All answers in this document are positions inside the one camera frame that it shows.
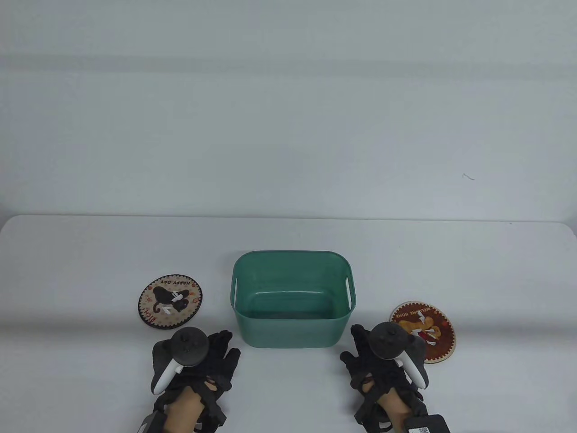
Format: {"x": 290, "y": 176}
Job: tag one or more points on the black and white left controller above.
{"x": 189, "y": 347}

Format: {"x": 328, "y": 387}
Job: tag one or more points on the black and white controller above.
{"x": 387, "y": 340}
{"x": 189, "y": 347}

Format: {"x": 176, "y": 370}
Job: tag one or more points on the person's right forearm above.
{"x": 394, "y": 419}

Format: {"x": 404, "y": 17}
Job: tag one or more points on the green plastic bin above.
{"x": 293, "y": 333}

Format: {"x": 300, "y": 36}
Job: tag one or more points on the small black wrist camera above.
{"x": 365, "y": 412}
{"x": 215, "y": 408}

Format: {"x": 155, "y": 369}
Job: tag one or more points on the brown dog round coaster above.
{"x": 444, "y": 333}

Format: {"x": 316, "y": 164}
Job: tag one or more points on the person's left hand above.
{"x": 216, "y": 361}

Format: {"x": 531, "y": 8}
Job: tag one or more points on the black cat round coaster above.
{"x": 155, "y": 295}

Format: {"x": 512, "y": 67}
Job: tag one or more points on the black slim wrist device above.
{"x": 148, "y": 426}

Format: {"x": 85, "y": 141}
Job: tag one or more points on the black square wrist box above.
{"x": 428, "y": 424}

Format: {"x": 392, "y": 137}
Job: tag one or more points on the black and white right controller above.
{"x": 387, "y": 340}

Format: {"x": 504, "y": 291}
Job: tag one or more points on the person's right hand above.
{"x": 383, "y": 374}

